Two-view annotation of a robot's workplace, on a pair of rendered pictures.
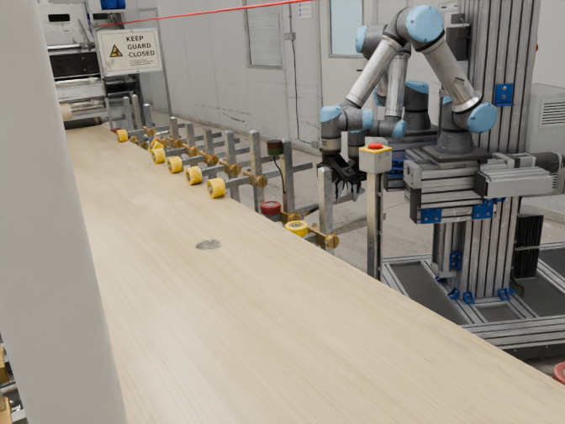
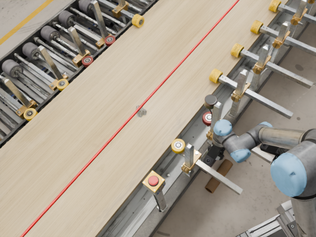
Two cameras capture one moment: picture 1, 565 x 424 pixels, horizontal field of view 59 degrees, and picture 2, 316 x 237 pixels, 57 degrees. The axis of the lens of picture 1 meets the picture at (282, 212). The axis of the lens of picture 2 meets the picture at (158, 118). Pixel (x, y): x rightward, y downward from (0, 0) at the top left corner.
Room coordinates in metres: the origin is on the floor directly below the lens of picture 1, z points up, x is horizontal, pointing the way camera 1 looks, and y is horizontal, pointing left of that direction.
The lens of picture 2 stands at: (1.43, -0.67, 2.42)
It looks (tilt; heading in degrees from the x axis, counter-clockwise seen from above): 61 degrees down; 78
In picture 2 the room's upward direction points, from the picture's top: 10 degrees counter-clockwise
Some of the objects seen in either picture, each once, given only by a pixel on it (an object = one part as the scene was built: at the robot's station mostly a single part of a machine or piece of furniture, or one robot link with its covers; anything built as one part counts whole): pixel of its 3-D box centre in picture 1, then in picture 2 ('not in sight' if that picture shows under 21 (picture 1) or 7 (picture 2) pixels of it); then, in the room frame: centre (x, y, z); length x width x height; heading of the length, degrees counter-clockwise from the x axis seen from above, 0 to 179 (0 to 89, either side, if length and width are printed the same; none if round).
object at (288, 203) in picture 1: (288, 198); (214, 125); (1.88, -0.03, 0.93); 0.04 x 0.04 x 0.48; 31
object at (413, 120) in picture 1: (415, 118); not in sight; (2.53, -0.71, 1.09); 0.15 x 0.15 x 0.10
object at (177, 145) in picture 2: (297, 238); (178, 148); (1.65, -0.05, 0.85); 0.08 x 0.08 x 0.11
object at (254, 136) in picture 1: (257, 184); (238, 96); (2.10, 0.10, 0.93); 0.04 x 0.04 x 0.48; 31
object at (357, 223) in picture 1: (340, 229); (207, 169); (1.75, -0.22, 0.84); 0.44 x 0.03 x 0.04; 121
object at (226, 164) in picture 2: not in sight; (218, 176); (1.97, -0.08, 0.04); 0.30 x 0.08 x 0.08; 31
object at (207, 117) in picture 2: (271, 216); (209, 121); (1.88, 0.05, 0.85); 0.08 x 0.08 x 0.11
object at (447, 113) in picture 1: (457, 110); not in sight; (2.03, -0.74, 1.21); 0.13 x 0.12 x 0.14; 10
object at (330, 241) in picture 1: (323, 236); (191, 161); (1.69, -0.14, 0.84); 0.14 x 0.06 x 0.05; 31
